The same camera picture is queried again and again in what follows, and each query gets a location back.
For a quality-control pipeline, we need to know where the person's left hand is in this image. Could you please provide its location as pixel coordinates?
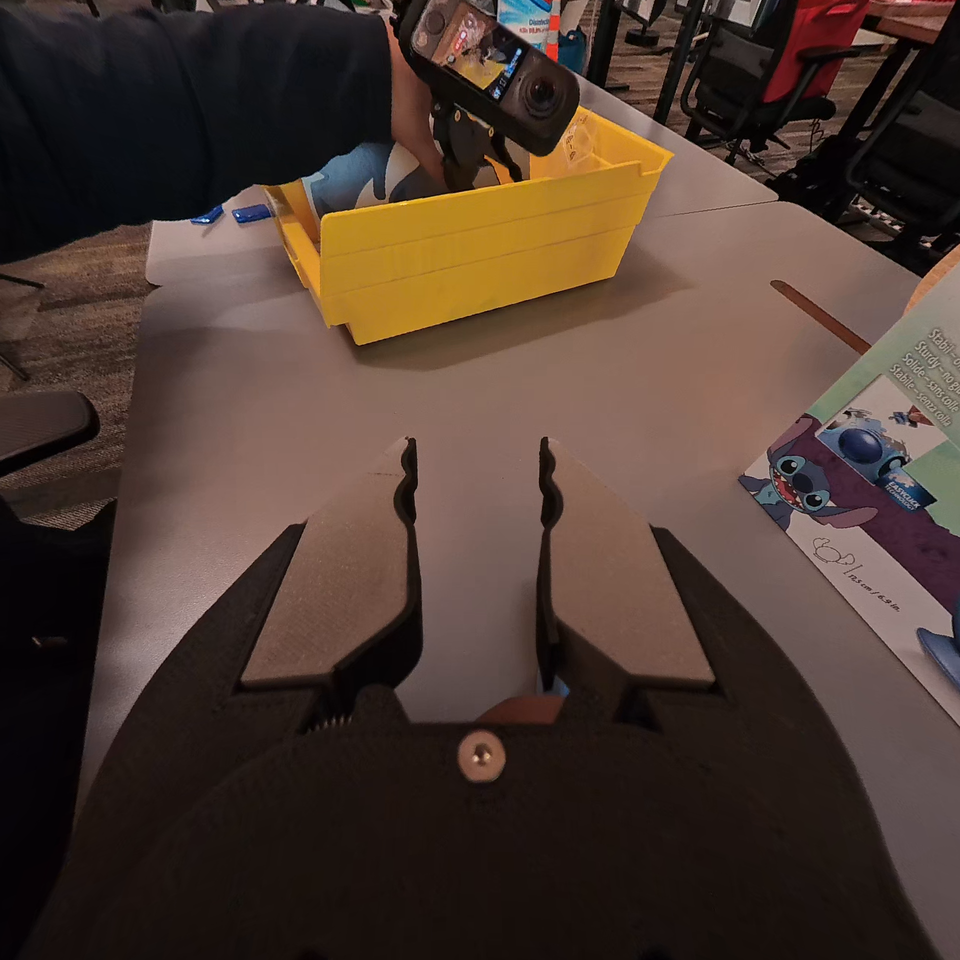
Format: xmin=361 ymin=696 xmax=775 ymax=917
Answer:
xmin=384 ymin=15 xmax=449 ymax=186

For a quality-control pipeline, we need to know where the yellow plastic bin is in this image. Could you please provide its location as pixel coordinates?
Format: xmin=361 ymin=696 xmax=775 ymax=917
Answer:
xmin=262 ymin=105 xmax=675 ymax=348

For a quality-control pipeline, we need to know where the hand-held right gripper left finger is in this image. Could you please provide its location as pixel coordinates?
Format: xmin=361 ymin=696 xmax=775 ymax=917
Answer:
xmin=238 ymin=436 xmax=425 ymax=695

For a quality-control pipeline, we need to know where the clear plastic zip bag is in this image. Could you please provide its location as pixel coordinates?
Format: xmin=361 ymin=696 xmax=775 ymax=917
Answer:
xmin=558 ymin=112 xmax=610 ymax=164

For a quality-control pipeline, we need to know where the brown strip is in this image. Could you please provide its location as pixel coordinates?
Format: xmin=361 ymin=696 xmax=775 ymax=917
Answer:
xmin=770 ymin=279 xmax=873 ymax=355

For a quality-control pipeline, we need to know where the blue white puzzle ball section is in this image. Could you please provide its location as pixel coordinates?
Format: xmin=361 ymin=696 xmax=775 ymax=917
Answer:
xmin=303 ymin=138 xmax=526 ymax=220

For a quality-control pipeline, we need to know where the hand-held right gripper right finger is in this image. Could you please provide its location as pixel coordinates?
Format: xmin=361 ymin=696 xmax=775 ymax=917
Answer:
xmin=535 ymin=436 xmax=717 ymax=714

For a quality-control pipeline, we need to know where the black desk leg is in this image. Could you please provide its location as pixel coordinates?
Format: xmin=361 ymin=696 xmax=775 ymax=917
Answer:
xmin=585 ymin=0 xmax=633 ymax=89

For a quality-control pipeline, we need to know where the black office chair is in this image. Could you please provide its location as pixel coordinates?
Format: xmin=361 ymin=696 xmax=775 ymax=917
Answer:
xmin=772 ymin=90 xmax=960 ymax=276
xmin=678 ymin=0 xmax=864 ymax=165

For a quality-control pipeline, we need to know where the red chair back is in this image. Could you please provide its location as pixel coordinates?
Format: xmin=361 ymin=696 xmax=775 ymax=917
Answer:
xmin=765 ymin=0 xmax=873 ymax=104

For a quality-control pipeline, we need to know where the printed puzzle box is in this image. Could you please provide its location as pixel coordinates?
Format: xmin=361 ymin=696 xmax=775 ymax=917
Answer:
xmin=738 ymin=270 xmax=960 ymax=729

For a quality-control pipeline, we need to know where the person's left forearm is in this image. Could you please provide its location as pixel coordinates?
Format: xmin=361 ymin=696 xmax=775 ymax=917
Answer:
xmin=0 ymin=3 xmax=396 ymax=265

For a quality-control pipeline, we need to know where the disinfecting wipes canister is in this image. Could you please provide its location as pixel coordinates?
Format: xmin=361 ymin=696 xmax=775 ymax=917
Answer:
xmin=495 ymin=0 xmax=560 ymax=63

